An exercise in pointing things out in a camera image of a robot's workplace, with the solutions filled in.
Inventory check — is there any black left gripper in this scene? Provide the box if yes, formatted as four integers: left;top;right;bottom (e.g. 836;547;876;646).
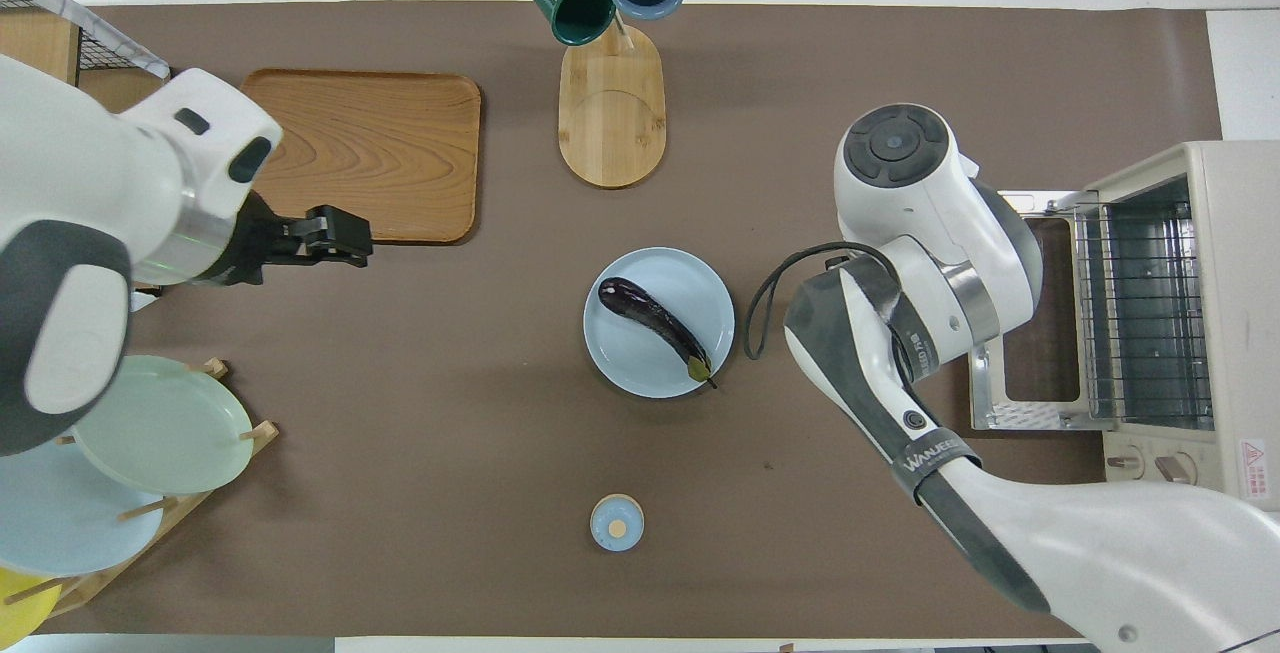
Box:
205;188;374;286

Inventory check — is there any dark purple eggplant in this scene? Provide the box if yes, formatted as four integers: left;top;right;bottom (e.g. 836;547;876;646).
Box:
598;277;719;390

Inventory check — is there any light blue round plate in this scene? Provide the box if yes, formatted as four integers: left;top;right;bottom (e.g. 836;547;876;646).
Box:
583;247;736;400

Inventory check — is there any beige toaster oven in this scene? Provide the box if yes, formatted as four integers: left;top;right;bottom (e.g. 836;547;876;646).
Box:
1075;141;1280;514

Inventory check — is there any rectangular wooden tray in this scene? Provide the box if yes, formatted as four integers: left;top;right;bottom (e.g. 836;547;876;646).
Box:
240;69;483;245

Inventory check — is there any wooden plate rack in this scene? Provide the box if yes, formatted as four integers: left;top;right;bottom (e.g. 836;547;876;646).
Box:
45;358;280;619

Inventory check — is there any pale green plate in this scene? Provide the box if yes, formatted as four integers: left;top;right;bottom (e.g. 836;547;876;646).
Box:
75;354;255;496

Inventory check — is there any brown table mat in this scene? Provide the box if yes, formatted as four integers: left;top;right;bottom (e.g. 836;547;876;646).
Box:
0;1;1271;639

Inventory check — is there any wooden mug tree stand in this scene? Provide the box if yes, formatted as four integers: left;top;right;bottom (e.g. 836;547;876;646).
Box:
528;0;691;190

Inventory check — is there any pale blue racked plate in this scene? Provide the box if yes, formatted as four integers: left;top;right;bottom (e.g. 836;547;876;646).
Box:
0;438;166;579

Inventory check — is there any yellow plate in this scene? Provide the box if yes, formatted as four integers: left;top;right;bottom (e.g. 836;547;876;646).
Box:
0;568;61;650

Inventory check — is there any black wire basket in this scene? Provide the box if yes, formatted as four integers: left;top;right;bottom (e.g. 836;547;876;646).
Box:
0;0;133;72

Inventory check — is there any metal oven wire rack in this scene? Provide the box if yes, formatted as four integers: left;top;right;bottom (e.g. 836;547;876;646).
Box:
1078;203;1215;426

